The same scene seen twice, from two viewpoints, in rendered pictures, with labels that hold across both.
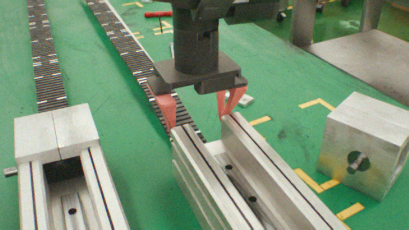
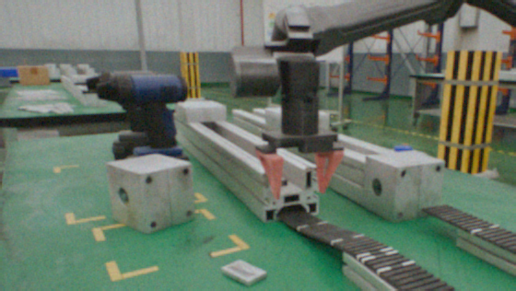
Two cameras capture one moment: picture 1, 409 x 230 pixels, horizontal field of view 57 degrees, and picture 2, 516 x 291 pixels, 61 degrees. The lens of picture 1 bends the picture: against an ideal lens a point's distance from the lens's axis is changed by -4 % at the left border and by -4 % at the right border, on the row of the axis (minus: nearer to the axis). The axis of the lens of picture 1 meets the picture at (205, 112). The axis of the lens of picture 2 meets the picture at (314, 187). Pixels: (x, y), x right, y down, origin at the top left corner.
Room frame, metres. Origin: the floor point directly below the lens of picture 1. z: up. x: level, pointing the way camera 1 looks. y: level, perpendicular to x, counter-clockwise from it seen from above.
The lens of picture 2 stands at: (1.10, -0.01, 1.04)
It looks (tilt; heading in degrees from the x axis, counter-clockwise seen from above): 17 degrees down; 176
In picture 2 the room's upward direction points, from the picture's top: 1 degrees clockwise
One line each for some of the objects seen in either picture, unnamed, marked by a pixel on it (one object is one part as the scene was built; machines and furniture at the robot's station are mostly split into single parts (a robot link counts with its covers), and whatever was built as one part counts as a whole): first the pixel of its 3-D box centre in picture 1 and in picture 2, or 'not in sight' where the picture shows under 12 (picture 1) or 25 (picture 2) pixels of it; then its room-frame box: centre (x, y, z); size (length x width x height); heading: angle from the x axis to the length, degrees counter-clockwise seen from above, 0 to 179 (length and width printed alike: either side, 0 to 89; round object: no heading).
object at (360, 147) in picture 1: (363, 147); (158, 190); (0.42, -0.22, 0.83); 0.11 x 0.10 x 0.10; 138
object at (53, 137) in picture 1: (53, 159); (407, 183); (0.39, 0.20, 0.83); 0.12 x 0.09 x 0.10; 114
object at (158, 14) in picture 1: (160, 22); not in sight; (1.02, 0.12, 0.79); 0.16 x 0.08 x 0.02; 9
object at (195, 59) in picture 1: (196, 52); (299, 120); (0.46, 0.01, 0.95); 0.10 x 0.07 x 0.07; 113
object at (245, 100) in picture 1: (238, 98); (243, 273); (0.62, -0.06, 0.78); 0.05 x 0.03 x 0.01; 46
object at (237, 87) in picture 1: (213, 96); (284, 168); (0.47, -0.01, 0.88); 0.07 x 0.07 x 0.09; 23
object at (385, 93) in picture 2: not in sight; (378, 54); (-9.90, 2.23, 1.10); 3.30 x 0.90 x 2.20; 29
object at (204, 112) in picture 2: not in sight; (200, 115); (-0.16, -0.26, 0.87); 0.16 x 0.11 x 0.07; 24
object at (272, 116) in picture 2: not in sight; (296, 123); (-0.01, 0.01, 0.87); 0.16 x 0.11 x 0.07; 24
